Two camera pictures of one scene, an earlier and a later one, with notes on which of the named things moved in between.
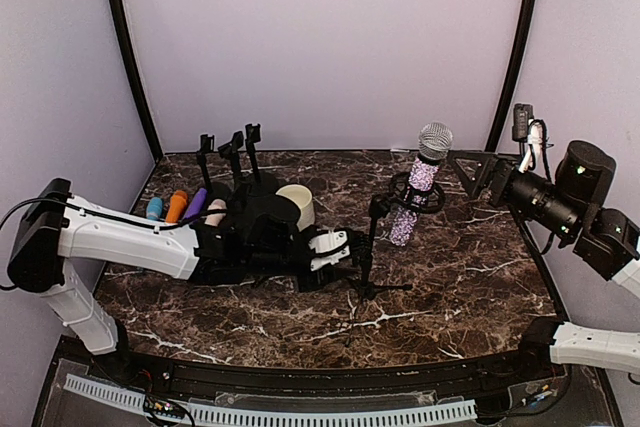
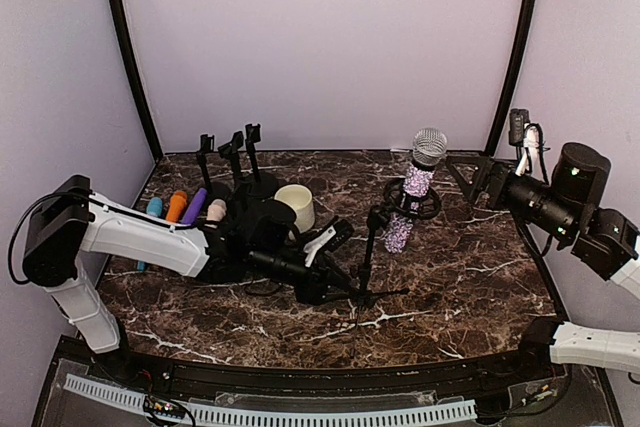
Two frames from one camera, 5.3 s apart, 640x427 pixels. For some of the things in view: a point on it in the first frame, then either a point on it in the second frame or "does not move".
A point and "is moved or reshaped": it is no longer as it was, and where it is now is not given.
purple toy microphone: (196, 205) does not move
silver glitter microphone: (435, 141) is moved or reshaped
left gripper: (328, 275) → (314, 288)
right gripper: (503, 163) does not move
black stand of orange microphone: (259, 184) does not move
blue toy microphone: (154, 208) does not move
